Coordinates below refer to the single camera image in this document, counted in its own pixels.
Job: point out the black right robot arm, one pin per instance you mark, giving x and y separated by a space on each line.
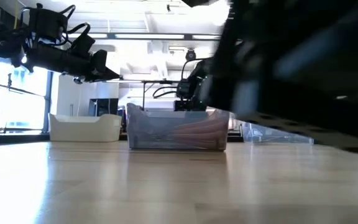
291 62

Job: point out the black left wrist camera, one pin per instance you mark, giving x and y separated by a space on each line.
82 40

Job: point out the clear plastic bin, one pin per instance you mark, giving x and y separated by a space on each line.
269 137

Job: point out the ceiling strip light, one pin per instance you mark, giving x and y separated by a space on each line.
151 36

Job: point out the dark background cabinet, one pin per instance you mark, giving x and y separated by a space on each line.
104 107

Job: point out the black overhead camera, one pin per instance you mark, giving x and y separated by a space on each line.
190 55

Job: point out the smoky grey plastic bin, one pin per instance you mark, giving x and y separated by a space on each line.
148 133

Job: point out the white plastic bin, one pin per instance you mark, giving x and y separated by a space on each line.
82 129

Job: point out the black fork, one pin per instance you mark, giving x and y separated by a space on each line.
292 137

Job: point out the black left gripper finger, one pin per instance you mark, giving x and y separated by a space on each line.
104 80
101 65

